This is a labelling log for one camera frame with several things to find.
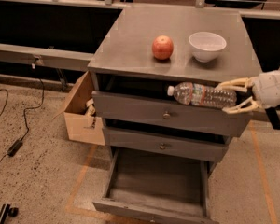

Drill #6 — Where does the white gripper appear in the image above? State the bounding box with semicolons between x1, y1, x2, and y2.
216;70;280;114

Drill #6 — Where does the clear plastic water bottle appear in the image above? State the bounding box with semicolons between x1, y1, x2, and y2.
167;82;237;109

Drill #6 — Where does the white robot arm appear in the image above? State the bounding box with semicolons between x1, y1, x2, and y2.
216;67;280;114

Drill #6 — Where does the grey top drawer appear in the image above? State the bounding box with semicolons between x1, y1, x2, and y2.
92;91;252;137

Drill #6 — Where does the grey drawer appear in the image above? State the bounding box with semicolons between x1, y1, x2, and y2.
103;127;228;162
93;148;219;224
92;91;252;137

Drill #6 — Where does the grey middle drawer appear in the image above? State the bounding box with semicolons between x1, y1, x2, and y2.
103;127;228;162

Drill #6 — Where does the grey drawer cabinet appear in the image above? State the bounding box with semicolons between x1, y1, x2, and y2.
89;7;261;169

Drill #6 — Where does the grey bottom drawer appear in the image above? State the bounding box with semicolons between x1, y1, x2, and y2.
93;148;219;224

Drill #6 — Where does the white ceramic bowl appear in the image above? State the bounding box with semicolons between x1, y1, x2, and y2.
189;32;227;63

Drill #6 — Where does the red apple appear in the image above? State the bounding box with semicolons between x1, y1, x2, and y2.
152;35;174;61

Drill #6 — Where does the cardboard box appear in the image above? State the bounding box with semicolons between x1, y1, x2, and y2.
56;72;105;146

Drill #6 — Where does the grey metal railing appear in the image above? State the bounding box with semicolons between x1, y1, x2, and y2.
0;0;280;123

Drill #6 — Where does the black power adapter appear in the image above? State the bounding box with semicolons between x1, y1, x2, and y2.
7;139;22;157

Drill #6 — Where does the black object on floor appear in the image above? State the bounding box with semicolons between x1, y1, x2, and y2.
0;204;19;224

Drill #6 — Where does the black power cable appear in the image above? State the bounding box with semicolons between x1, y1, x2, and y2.
0;77;46;176

